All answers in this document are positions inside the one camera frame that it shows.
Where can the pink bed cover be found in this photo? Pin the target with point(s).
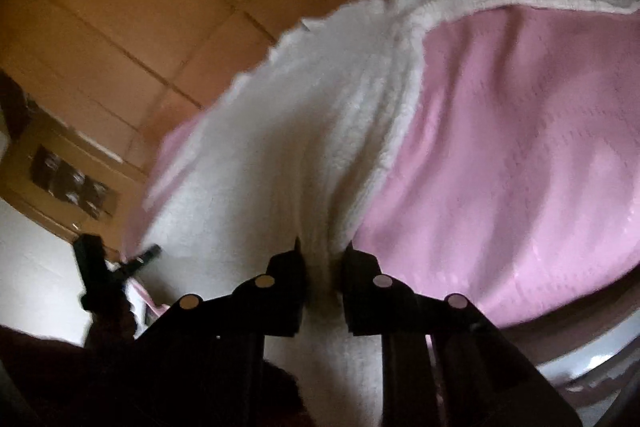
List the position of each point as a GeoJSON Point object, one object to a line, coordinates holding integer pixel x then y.
{"type": "Point", "coordinates": [500, 156]}

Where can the wooden shelf unit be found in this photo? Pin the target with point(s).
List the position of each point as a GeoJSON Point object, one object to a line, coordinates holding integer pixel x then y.
{"type": "Point", "coordinates": [60, 180]}

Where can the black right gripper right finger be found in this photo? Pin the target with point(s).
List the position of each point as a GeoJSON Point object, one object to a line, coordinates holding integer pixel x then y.
{"type": "Point", "coordinates": [443, 362]}

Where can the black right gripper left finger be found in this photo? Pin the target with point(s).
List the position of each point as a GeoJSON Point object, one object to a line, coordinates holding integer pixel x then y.
{"type": "Point", "coordinates": [211, 353]}

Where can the white knitted sweater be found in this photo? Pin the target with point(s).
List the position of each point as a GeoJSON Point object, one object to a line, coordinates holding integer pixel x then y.
{"type": "Point", "coordinates": [325, 156]}

